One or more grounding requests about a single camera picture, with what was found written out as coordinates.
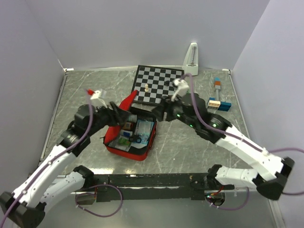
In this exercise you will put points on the green small box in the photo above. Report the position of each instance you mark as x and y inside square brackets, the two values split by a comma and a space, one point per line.
[123, 141]

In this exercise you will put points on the black handled scissors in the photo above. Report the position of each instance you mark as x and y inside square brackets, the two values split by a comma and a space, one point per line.
[135, 139]

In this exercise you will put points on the white medicine bottle green label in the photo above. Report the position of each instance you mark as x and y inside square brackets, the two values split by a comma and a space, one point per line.
[132, 118]

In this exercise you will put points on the blue white brick block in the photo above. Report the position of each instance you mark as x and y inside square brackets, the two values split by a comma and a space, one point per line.
[218, 105]

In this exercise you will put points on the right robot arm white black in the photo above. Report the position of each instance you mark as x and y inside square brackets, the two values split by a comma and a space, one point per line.
[268, 173]

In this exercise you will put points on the blue white gauze packet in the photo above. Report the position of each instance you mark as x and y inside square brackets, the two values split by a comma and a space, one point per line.
[143, 130]

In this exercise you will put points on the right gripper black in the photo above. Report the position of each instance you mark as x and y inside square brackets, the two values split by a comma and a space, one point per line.
[166, 104]

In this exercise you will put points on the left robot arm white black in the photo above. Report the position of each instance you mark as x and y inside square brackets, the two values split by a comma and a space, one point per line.
[28, 204]

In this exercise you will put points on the white metronome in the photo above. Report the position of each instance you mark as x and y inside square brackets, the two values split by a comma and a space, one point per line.
[191, 63]

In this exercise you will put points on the white blue small tube box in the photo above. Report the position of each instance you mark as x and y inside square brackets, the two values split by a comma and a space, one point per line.
[126, 133]

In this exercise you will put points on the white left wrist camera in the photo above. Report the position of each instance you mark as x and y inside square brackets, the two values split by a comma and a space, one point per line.
[97, 97]

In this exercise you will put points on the black white chessboard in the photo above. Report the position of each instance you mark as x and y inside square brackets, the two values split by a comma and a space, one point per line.
[155, 77]

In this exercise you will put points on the white chess pawn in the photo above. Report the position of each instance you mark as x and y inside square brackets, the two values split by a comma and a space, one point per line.
[146, 89]

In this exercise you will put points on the blue orange grey brick stick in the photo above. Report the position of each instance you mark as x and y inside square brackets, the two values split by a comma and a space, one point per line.
[217, 86]

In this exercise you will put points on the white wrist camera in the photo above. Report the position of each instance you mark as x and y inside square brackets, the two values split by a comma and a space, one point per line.
[97, 97]
[182, 88]

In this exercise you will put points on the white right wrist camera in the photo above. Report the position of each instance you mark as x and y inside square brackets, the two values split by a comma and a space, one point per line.
[182, 88]

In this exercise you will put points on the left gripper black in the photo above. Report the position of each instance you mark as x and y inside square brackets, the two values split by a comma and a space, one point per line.
[118, 116]

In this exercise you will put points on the black red medicine kit case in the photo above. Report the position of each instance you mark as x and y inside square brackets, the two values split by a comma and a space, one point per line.
[134, 151]

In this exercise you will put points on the brown medicine bottle orange label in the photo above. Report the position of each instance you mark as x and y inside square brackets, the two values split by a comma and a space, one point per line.
[128, 126]

